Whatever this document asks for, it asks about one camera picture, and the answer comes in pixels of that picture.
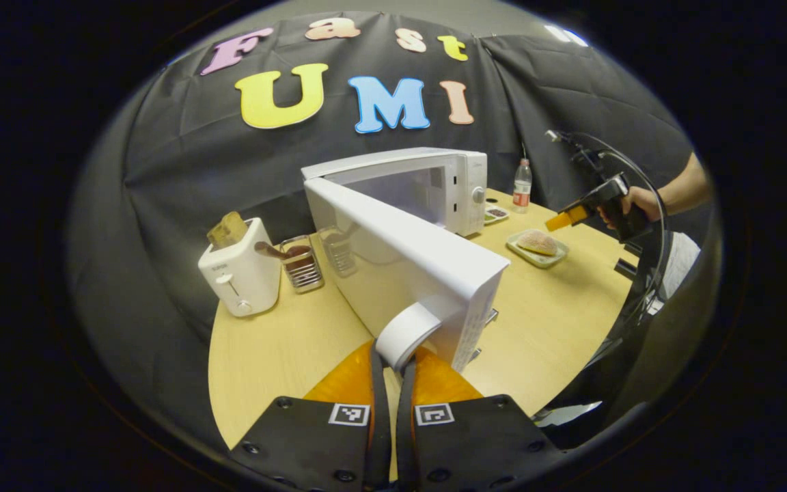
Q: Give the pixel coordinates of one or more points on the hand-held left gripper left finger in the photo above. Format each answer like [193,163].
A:
[381,424]

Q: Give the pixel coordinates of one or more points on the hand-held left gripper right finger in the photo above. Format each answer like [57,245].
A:
[405,430]

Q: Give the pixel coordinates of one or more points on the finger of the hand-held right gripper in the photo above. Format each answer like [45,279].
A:
[564,219]

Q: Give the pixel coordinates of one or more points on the round bread bun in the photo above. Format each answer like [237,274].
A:
[537,242]

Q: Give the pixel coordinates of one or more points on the white microwave oven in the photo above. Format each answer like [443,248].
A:
[400,239]

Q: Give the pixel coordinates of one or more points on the pale green square plate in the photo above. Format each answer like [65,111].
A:
[557,258]

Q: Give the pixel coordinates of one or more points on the red label plastic bottle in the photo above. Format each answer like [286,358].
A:
[522,188]

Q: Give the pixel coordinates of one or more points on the divided dish of beans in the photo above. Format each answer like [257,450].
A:
[496,214]

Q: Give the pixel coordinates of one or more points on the person's light clothing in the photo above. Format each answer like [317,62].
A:
[682,263]

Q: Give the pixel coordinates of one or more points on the small ceiling light panel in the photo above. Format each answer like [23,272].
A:
[565,34]

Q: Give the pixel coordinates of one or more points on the white toaster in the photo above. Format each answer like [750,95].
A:
[240,280]

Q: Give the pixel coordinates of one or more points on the brown toast slice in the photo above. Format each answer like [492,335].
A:
[228,230]

